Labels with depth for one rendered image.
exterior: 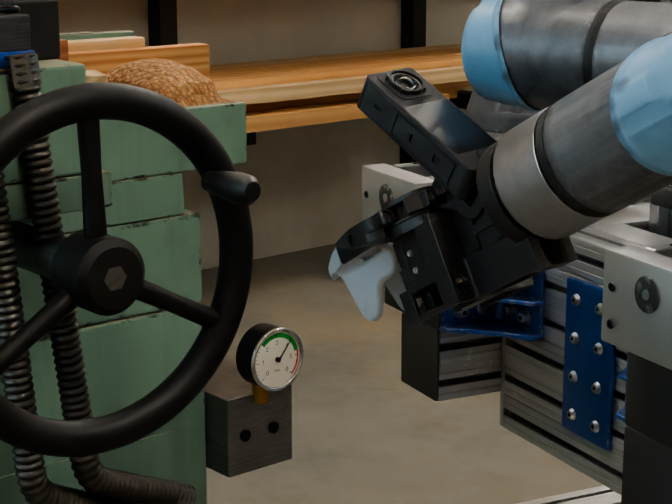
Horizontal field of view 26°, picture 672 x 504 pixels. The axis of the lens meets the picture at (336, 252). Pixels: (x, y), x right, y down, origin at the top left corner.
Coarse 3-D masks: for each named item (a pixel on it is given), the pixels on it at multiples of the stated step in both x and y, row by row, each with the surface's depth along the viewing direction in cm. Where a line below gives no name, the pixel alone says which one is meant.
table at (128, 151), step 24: (216, 120) 137; (240, 120) 139; (120, 144) 131; (144, 144) 133; (168, 144) 134; (240, 144) 140; (120, 168) 132; (144, 168) 133; (168, 168) 135; (192, 168) 137; (24, 192) 115; (72, 192) 118; (24, 216) 115
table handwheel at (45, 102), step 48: (48, 96) 105; (96, 96) 107; (144, 96) 110; (0, 144) 103; (96, 144) 108; (192, 144) 113; (96, 192) 109; (48, 240) 115; (96, 240) 109; (240, 240) 118; (96, 288) 108; (144, 288) 113; (240, 288) 119; (192, 384) 117; (0, 432) 107; (48, 432) 109; (96, 432) 112; (144, 432) 115
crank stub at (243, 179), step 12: (204, 180) 114; (216, 180) 113; (228, 180) 111; (240, 180) 111; (252, 180) 111; (216, 192) 113; (228, 192) 111; (240, 192) 111; (252, 192) 111; (240, 204) 111
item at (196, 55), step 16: (128, 48) 150; (144, 48) 150; (160, 48) 150; (176, 48) 152; (192, 48) 153; (208, 48) 154; (96, 64) 146; (112, 64) 147; (192, 64) 153; (208, 64) 155
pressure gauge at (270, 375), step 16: (256, 336) 138; (272, 336) 139; (288, 336) 140; (240, 352) 139; (256, 352) 137; (272, 352) 139; (288, 352) 140; (240, 368) 139; (256, 368) 138; (272, 368) 139; (288, 368) 141; (256, 384) 139; (272, 384) 140; (288, 384) 141; (256, 400) 142
